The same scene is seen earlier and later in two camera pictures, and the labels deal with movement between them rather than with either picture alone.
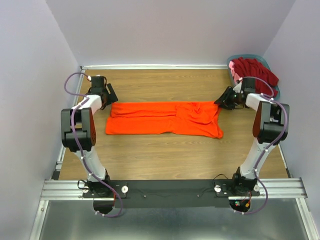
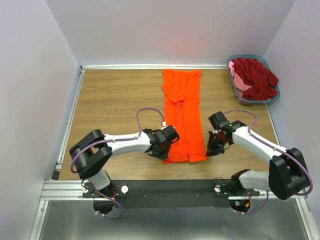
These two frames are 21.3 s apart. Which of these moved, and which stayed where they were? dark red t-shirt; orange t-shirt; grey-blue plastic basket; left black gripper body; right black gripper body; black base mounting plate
Moved: orange t-shirt; left black gripper body; right black gripper body
Stayed: grey-blue plastic basket; dark red t-shirt; black base mounting plate
